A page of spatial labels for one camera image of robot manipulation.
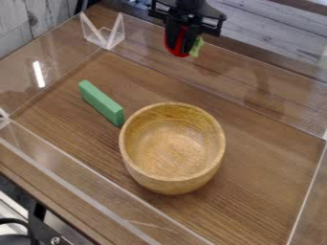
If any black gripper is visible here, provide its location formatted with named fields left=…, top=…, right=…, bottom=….
left=148, top=0, right=227, bottom=54

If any green rectangular block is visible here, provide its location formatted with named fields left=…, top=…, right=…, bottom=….
left=77, top=80, right=125, bottom=126

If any black cable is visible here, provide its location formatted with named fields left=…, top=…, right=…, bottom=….
left=0, top=218, right=36, bottom=245

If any wooden bowl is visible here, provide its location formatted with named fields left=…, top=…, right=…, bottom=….
left=119, top=102, right=225, bottom=195

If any red plush strawberry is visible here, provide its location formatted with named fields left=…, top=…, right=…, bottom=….
left=171, top=26, right=204, bottom=57

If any clear acrylic tray enclosure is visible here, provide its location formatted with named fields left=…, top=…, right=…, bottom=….
left=0, top=8, right=327, bottom=245

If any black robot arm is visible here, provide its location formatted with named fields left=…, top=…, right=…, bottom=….
left=148, top=0, right=227, bottom=57

